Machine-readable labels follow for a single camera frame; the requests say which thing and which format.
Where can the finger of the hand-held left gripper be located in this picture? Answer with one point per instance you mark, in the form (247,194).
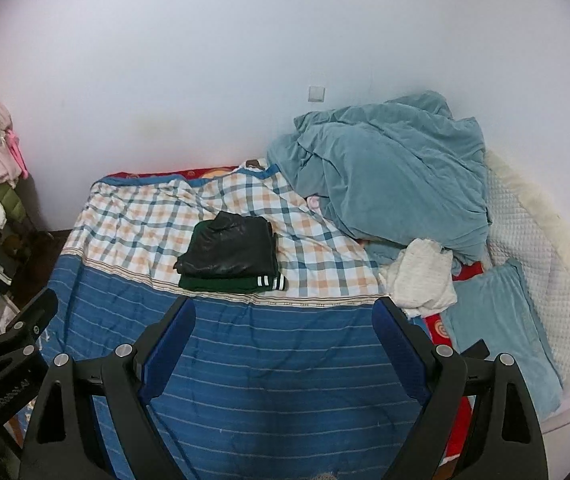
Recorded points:
(25,322)

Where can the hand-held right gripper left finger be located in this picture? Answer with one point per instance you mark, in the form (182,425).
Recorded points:
(167,355)

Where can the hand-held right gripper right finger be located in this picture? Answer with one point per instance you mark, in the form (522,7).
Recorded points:
(397,352)

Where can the black leather jacket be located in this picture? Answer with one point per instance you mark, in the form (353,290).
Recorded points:
(227,247)

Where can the red patterned bed sheet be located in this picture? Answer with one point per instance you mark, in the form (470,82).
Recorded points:
(435,329)

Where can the white crumpled cloth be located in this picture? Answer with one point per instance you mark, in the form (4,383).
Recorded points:
(422,277)

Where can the black phone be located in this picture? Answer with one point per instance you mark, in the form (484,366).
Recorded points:
(477,349)

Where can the green garment with white stripes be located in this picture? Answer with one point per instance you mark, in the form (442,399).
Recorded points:
(235,285)

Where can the teal pillow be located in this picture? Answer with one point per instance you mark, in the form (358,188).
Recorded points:
(500,325)

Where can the blue striped checked duvet cover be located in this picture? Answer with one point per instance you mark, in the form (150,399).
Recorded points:
(275,360)

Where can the white quilted mattress pad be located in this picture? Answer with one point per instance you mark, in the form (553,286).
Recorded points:
(535,260)

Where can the small pink item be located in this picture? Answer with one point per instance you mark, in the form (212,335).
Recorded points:
(314,203)

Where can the teal blanket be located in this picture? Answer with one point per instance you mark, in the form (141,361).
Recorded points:
(390,175)

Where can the small brown item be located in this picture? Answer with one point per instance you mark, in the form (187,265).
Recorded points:
(252,162)

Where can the white wall switch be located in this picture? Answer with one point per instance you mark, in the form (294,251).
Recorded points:
(316,93)

